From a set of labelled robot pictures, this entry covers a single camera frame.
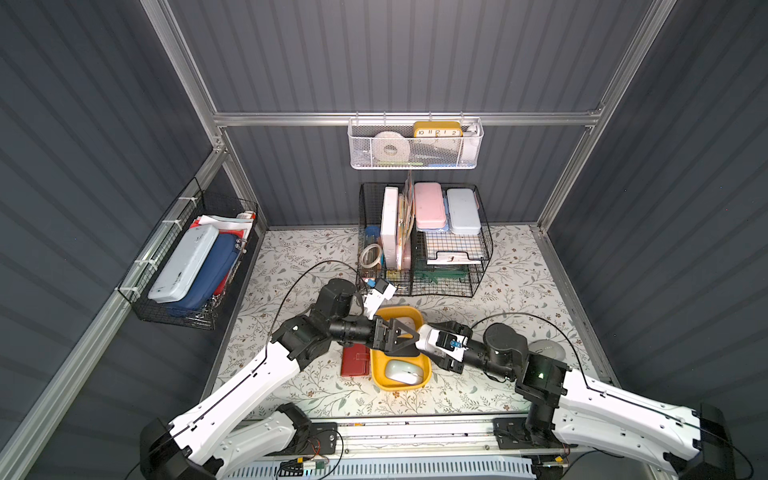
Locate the silver computer mouse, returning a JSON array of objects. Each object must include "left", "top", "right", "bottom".
[{"left": 384, "top": 360, "right": 424, "bottom": 386}]

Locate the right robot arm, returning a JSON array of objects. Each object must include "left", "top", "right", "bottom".
[{"left": 441, "top": 323, "right": 736, "bottom": 479}]

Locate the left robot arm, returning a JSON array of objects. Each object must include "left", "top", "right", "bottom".
[{"left": 139, "top": 279, "right": 421, "bottom": 479}]

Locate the yellow storage box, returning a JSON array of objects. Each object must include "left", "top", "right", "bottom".
[{"left": 370, "top": 306, "right": 432, "bottom": 392}]

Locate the grey round mouse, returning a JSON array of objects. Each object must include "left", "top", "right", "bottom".
[{"left": 529, "top": 339, "right": 566, "bottom": 362}]

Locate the red wallet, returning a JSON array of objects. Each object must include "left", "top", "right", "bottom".
[{"left": 340, "top": 344, "right": 370, "bottom": 378}]

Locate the tape roll in organizer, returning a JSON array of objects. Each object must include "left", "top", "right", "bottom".
[{"left": 358, "top": 242, "right": 384, "bottom": 269}]

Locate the green cloth bag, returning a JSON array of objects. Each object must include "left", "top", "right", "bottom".
[{"left": 414, "top": 268, "right": 471, "bottom": 284}]

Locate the white paper stack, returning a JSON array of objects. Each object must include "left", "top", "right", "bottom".
[{"left": 426, "top": 251, "right": 484, "bottom": 266}]

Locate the white book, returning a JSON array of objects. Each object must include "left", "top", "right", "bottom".
[{"left": 380, "top": 186, "right": 399, "bottom": 270}]

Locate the pink pencil case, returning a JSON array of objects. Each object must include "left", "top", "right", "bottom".
[{"left": 414, "top": 182, "right": 447, "bottom": 230}]

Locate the light blue pencil case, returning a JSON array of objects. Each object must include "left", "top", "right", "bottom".
[{"left": 446, "top": 188, "right": 481, "bottom": 236}]

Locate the navy blue pouch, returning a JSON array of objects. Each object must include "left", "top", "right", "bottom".
[{"left": 166, "top": 233, "right": 240, "bottom": 317}]

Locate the white tape roll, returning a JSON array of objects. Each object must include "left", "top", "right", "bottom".
[{"left": 371, "top": 131, "right": 411, "bottom": 164}]

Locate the white hanging mesh basket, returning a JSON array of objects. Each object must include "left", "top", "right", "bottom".
[{"left": 347, "top": 115, "right": 485, "bottom": 170}]

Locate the yellow clock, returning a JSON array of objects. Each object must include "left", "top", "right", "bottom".
[{"left": 413, "top": 121, "right": 463, "bottom": 138}]

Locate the white case in basket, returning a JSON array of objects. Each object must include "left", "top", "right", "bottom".
[{"left": 147, "top": 225, "right": 219, "bottom": 303}]

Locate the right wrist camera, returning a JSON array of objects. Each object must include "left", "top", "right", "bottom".
[{"left": 415, "top": 322, "right": 472, "bottom": 374}]

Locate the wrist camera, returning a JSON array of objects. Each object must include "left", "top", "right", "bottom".
[
  {"left": 363, "top": 278, "right": 397, "bottom": 320},
  {"left": 415, "top": 322, "right": 472, "bottom": 374}
]

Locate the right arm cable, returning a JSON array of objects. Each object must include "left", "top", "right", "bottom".
[{"left": 470, "top": 311, "right": 592, "bottom": 391}]

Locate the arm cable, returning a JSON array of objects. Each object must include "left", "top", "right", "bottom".
[
  {"left": 266, "top": 259, "right": 361, "bottom": 343},
  {"left": 470, "top": 311, "right": 592, "bottom": 391}
]

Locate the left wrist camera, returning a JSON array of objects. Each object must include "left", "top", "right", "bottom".
[{"left": 363, "top": 278, "right": 397, "bottom": 320}]

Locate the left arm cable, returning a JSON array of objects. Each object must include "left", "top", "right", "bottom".
[{"left": 266, "top": 259, "right": 361, "bottom": 343}]

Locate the black wire desk organizer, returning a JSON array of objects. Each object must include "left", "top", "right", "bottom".
[{"left": 357, "top": 183, "right": 494, "bottom": 298}]

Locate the metal base rail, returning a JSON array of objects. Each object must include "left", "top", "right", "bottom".
[{"left": 161, "top": 413, "right": 679, "bottom": 480}]

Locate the black wall wire basket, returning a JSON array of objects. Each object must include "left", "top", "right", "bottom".
[{"left": 117, "top": 179, "right": 258, "bottom": 330}]

